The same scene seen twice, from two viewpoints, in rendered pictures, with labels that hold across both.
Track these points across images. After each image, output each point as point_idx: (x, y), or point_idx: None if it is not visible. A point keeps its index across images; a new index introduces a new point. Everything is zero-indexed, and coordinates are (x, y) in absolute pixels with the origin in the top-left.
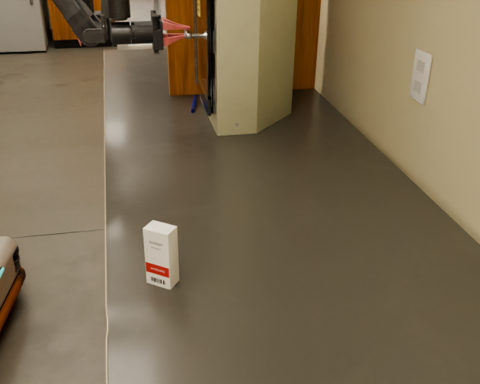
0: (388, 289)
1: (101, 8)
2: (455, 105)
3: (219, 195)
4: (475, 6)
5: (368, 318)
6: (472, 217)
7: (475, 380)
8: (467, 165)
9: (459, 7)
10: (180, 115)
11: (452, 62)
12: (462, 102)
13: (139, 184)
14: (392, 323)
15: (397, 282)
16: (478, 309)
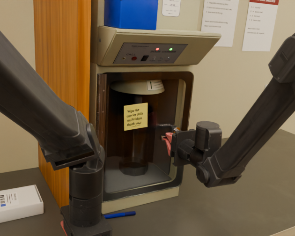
0: (277, 150)
1: (220, 143)
2: (201, 102)
3: (257, 184)
4: (206, 62)
5: None
6: None
7: None
8: (210, 119)
9: (197, 65)
10: (144, 220)
11: (196, 87)
12: (204, 99)
13: (276, 212)
14: (293, 150)
15: (271, 149)
16: (269, 140)
